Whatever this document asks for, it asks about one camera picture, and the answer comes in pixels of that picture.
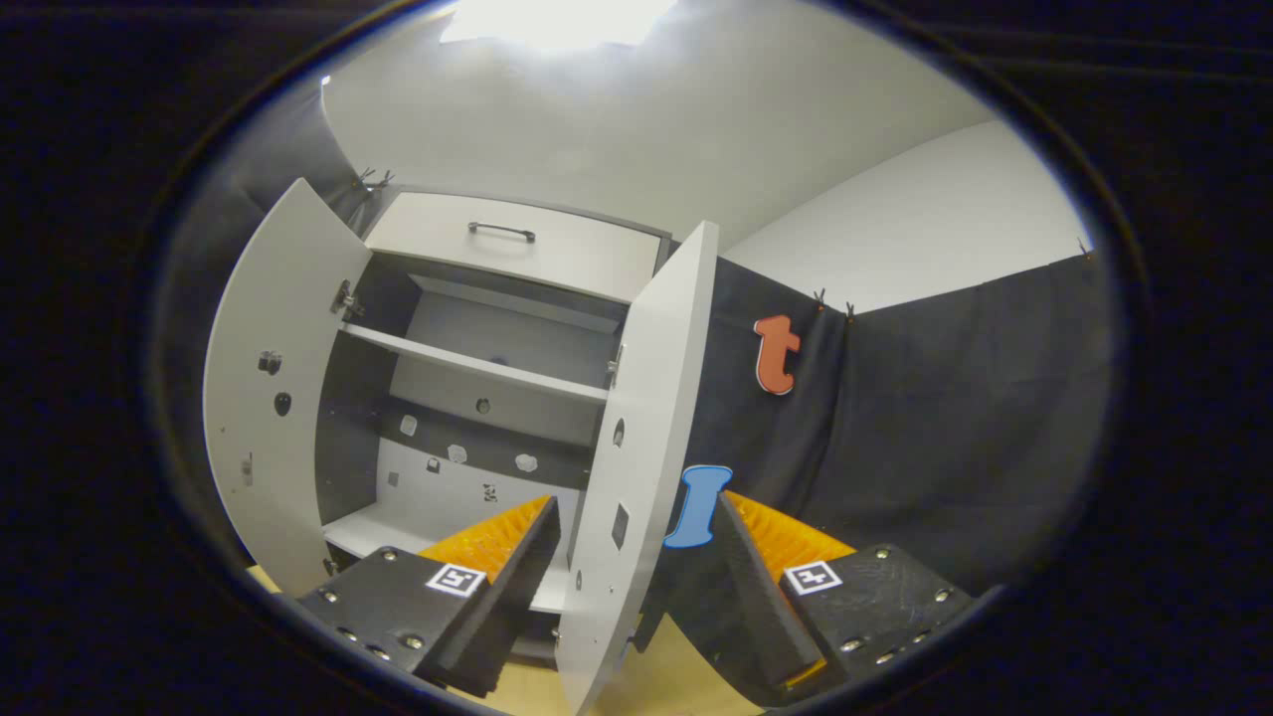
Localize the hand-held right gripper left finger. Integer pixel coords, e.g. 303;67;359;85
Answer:
294;493;563;699

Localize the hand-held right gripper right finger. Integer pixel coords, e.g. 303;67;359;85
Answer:
714;488;980;697

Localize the white and grey shoe cabinet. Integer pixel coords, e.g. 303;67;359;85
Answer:
314;187;679;669

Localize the cat sticker white cabinet door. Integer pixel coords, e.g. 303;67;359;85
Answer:
555;221;719;715

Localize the camera sticker white cabinet door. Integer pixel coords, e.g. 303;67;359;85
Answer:
204;179;374;598

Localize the white cabinet shelf board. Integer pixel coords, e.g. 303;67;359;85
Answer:
321;500;573;615
340;323;610;404

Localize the white cabinet drawer front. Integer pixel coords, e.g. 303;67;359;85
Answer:
365;192;665;304

